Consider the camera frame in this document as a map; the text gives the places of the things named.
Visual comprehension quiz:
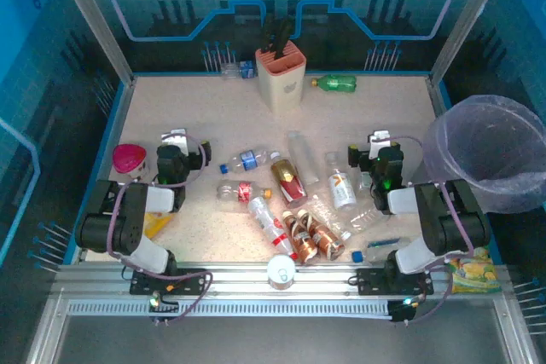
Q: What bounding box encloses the small clear bottle green label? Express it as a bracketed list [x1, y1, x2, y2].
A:
[357, 170, 376, 193]

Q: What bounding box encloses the clear bottle blue cap blue label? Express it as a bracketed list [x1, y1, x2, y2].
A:
[219, 149, 270, 174]

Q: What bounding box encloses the clear bottle red label yellow cap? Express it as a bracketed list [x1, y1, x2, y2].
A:
[216, 180, 273, 204]

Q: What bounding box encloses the red gold bottle white cap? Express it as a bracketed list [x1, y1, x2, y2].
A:
[270, 151, 308, 208]

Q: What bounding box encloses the green plastic bottle yellow cap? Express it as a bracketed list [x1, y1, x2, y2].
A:
[310, 74, 357, 95]

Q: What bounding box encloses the brown coffee bottle cream cap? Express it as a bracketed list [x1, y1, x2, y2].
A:
[282, 209, 320, 265]
[297, 209, 346, 261]

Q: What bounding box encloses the small clear bottle blue label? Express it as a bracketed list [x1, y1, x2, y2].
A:
[219, 60, 257, 80]

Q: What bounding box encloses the clear bottle red white label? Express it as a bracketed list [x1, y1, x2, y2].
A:
[247, 195, 299, 261]

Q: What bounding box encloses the trash bin with clear bag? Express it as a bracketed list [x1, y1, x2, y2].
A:
[421, 94, 546, 216]

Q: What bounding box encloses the clear bottle white orange label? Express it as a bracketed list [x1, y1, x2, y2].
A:
[324, 151, 358, 211]

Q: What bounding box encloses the white cup pink lid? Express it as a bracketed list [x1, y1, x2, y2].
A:
[112, 143, 151, 182]

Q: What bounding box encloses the crushed clear plastic bottle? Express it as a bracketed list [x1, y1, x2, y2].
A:
[307, 193, 353, 242]

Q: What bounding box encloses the beige knife block pink top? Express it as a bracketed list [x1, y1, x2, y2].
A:
[254, 39, 307, 116]

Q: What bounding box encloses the yellow green corn snack bag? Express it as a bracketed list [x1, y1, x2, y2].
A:
[445, 246, 502, 295]

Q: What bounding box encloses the silver tin can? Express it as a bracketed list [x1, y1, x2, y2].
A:
[266, 253, 298, 291]

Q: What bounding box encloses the small black control board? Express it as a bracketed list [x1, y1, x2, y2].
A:
[148, 291, 180, 326]
[390, 298, 421, 326]

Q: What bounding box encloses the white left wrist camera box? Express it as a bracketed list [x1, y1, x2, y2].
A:
[160, 128, 189, 155]

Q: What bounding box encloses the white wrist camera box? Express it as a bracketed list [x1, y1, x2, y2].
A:
[368, 130, 392, 157]
[160, 128, 189, 155]

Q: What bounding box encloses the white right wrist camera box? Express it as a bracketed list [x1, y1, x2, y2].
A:
[368, 130, 392, 157]

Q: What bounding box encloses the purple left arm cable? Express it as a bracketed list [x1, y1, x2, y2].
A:
[106, 133, 214, 326]

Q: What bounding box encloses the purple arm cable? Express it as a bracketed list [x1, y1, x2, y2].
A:
[370, 134, 477, 326]
[106, 133, 214, 326]

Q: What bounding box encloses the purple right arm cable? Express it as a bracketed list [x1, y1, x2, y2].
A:
[370, 134, 477, 326]

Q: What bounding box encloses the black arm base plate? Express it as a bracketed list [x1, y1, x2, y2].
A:
[356, 268, 435, 297]
[130, 268, 211, 297]

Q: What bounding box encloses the aluminium mounting rail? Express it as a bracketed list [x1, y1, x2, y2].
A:
[50, 259, 513, 302]

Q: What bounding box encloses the black handled knife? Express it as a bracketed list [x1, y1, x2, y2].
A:
[272, 17, 296, 61]
[260, 13, 278, 53]

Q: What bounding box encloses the white slotted cable duct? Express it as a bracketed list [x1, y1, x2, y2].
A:
[67, 298, 396, 319]

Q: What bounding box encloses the aluminium frame post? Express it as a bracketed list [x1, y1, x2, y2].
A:
[430, 0, 515, 84]
[46, 0, 138, 84]

